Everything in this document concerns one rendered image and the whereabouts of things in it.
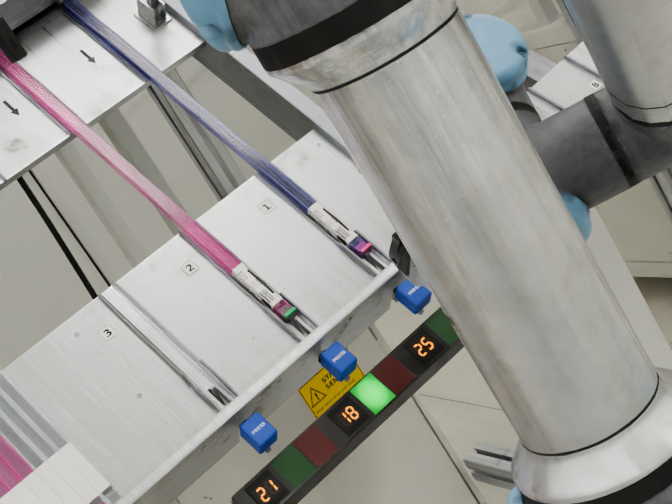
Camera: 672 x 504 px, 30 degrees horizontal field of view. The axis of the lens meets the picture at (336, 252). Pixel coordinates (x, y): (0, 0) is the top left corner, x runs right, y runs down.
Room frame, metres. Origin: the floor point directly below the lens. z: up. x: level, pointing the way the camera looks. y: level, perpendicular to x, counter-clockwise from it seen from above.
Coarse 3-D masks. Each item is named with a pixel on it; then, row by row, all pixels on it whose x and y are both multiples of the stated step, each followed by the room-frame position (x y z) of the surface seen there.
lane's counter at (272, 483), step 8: (264, 472) 1.09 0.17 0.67; (256, 480) 1.09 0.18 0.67; (264, 480) 1.09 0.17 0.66; (272, 480) 1.09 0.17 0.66; (248, 488) 1.08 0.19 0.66; (256, 488) 1.08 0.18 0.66; (264, 488) 1.08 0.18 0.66; (272, 488) 1.08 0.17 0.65; (280, 488) 1.08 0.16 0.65; (256, 496) 1.08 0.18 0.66; (264, 496) 1.08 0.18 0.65; (272, 496) 1.07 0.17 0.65; (280, 496) 1.07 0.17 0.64
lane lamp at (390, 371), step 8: (384, 360) 1.17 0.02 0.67; (392, 360) 1.17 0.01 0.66; (376, 368) 1.16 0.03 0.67; (384, 368) 1.16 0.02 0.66; (392, 368) 1.16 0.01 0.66; (400, 368) 1.16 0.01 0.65; (376, 376) 1.15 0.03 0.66; (384, 376) 1.15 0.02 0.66; (392, 376) 1.15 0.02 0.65; (400, 376) 1.15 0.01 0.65; (408, 376) 1.15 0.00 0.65; (384, 384) 1.15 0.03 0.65; (392, 384) 1.15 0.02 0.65; (400, 384) 1.14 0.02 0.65
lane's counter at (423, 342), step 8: (416, 336) 1.18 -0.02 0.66; (424, 336) 1.18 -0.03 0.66; (408, 344) 1.18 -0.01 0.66; (416, 344) 1.18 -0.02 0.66; (424, 344) 1.17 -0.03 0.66; (432, 344) 1.17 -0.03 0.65; (440, 344) 1.17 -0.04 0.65; (416, 352) 1.17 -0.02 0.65; (424, 352) 1.17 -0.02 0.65; (432, 352) 1.17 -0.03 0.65; (424, 360) 1.16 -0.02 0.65
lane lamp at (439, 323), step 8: (440, 312) 1.20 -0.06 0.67; (432, 320) 1.19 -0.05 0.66; (440, 320) 1.19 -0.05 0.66; (448, 320) 1.19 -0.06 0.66; (432, 328) 1.19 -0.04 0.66; (440, 328) 1.19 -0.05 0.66; (448, 328) 1.18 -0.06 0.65; (440, 336) 1.18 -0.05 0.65; (448, 336) 1.18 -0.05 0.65; (456, 336) 1.18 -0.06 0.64
